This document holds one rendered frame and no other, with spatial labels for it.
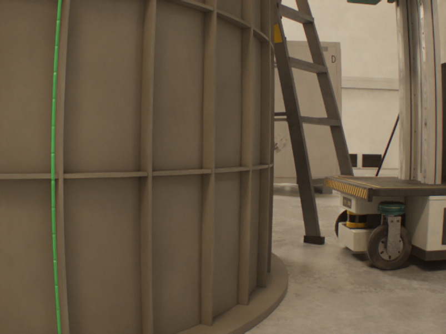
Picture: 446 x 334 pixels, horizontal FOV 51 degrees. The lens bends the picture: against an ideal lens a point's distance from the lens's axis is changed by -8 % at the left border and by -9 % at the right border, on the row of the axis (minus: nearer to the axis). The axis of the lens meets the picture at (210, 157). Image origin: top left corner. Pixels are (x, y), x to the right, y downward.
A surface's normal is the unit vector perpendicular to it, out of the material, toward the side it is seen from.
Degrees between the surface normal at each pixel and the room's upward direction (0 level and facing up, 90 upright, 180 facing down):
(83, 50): 90
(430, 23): 90
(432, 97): 90
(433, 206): 90
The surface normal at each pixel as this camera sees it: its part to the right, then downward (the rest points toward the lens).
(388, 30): -0.11, 0.02
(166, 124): 0.74, 0.03
